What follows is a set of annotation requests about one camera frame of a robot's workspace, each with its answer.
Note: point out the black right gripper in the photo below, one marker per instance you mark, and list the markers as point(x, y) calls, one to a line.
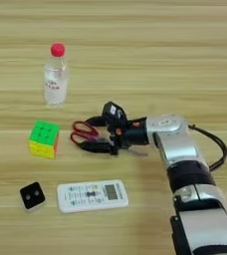
point(133, 134)

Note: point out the green and yellow puzzle cube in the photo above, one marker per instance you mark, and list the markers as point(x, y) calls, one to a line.
point(43, 132)

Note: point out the clear bottle with red cap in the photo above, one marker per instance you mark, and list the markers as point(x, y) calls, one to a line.
point(55, 86)

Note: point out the small white box black top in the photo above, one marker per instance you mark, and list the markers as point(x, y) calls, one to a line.
point(32, 196)

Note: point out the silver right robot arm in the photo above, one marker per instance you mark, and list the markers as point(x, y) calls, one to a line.
point(181, 146)

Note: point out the small black box white label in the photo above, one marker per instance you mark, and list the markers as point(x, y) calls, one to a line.
point(113, 113)

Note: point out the white remote control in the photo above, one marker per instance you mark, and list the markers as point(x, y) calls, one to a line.
point(92, 196)

